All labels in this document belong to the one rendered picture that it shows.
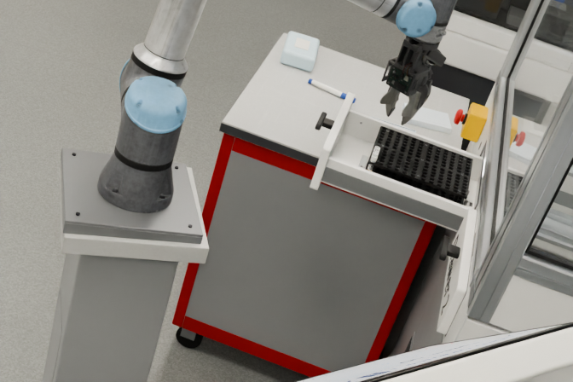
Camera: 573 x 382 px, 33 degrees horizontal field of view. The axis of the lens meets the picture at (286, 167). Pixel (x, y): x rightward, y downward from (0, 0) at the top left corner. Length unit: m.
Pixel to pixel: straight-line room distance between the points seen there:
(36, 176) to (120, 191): 1.44
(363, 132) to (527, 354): 1.12
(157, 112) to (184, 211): 0.23
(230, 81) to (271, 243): 1.80
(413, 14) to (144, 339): 0.88
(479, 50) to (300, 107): 0.65
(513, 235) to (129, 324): 0.87
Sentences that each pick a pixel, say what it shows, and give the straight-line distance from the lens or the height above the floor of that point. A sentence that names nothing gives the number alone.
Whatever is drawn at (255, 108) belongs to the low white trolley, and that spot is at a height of 0.76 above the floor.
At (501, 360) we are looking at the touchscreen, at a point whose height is 1.19.
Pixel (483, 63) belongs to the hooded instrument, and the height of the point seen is 0.85.
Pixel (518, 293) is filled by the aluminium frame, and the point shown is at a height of 1.02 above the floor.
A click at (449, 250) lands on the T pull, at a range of 1.85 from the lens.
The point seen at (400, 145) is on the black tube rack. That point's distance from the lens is 2.15.
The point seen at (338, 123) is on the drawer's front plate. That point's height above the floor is 0.93.
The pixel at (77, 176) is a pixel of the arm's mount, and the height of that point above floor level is 0.78.
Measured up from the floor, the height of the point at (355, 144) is 0.84.
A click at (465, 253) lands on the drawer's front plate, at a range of 1.82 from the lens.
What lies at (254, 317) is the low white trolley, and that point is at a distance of 2.60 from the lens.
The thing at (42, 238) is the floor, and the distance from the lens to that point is 3.05.
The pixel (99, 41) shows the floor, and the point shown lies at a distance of 4.23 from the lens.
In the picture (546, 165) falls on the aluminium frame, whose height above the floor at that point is 1.26.
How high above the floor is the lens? 1.89
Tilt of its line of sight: 31 degrees down
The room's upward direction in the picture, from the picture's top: 18 degrees clockwise
